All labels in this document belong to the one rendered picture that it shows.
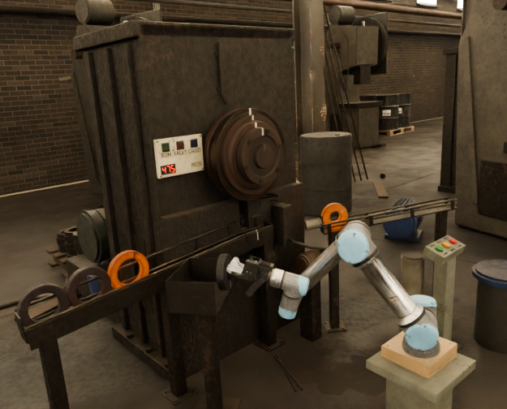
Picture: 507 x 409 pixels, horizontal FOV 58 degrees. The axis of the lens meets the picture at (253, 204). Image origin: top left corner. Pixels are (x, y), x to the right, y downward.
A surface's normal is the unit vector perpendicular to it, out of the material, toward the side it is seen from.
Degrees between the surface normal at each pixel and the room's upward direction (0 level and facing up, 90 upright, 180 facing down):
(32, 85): 90
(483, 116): 90
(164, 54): 90
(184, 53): 90
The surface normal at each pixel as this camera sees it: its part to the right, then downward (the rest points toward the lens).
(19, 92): 0.66, 0.15
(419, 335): -0.23, 0.37
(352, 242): -0.39, 0.16
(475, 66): -0.89, 0.16
